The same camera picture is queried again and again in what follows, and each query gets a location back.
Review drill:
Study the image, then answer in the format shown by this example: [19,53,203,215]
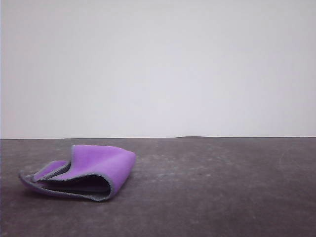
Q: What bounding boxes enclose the grey table cloth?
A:
[0,136,316,237]

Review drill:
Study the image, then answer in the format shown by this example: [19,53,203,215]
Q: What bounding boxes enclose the purple towel with grey hem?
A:
[18,144,137,202]

